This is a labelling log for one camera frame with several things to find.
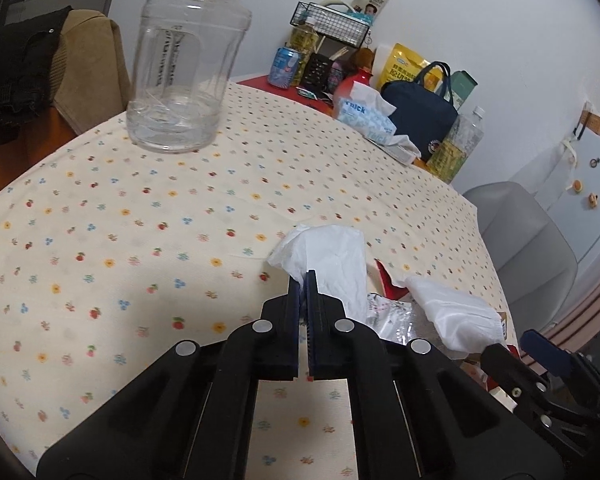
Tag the red bottle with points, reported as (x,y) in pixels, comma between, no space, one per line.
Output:
(347,91)

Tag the small yellow oil bottle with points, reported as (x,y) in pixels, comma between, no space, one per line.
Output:
(304,42)

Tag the grey chair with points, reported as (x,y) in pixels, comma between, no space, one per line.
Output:
(520,240)

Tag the torn red white wrapper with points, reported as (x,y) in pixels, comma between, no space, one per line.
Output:
(386,280)

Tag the black cloth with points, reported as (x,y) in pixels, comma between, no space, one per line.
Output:
(20,75)

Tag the large yellow oil bottle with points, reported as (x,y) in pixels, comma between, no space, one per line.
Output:
(455,150)

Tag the clear plastic wrapper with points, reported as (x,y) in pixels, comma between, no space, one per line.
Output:
(395,317)

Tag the blue tissue pack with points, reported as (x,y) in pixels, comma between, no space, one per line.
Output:
(365,120)

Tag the black mesh pen holder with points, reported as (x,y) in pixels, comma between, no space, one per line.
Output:
(316,72)

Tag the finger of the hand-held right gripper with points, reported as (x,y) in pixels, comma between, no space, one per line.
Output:
(547,350)
(505,362)

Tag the white tissue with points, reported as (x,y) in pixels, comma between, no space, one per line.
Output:
(455,315)
(330,255)

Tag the yellow snack bag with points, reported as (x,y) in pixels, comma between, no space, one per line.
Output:
(400,62)

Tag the small blue card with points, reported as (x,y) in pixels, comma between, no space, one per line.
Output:
(306,93)

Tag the blue soda can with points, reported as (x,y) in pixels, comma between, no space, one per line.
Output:
(284,67)

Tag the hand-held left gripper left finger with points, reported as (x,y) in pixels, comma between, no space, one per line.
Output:
(294,315)

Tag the yellow fridge magnet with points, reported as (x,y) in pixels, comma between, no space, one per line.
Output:
(591,201)

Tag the orange fridge magnet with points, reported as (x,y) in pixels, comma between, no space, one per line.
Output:
(576,186)

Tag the crumpled grey white napkin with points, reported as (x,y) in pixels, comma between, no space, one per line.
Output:
(402,147)

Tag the floral cream tablecloth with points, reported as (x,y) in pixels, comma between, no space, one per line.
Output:
(130,210)

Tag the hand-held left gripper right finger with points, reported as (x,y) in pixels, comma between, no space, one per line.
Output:
(311,315)

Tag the tan armchair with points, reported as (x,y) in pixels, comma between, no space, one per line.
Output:
(90,70)

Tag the red table mat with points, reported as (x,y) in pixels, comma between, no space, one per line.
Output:
(260,84)

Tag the white fridge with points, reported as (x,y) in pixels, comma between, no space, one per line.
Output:
(580,230)

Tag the large clear water jug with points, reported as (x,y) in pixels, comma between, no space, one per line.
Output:
(180,60)

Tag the green box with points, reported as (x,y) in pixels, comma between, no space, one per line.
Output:
(464,87)

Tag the navy lunch bag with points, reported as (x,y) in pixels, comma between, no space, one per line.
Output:
(420,115)

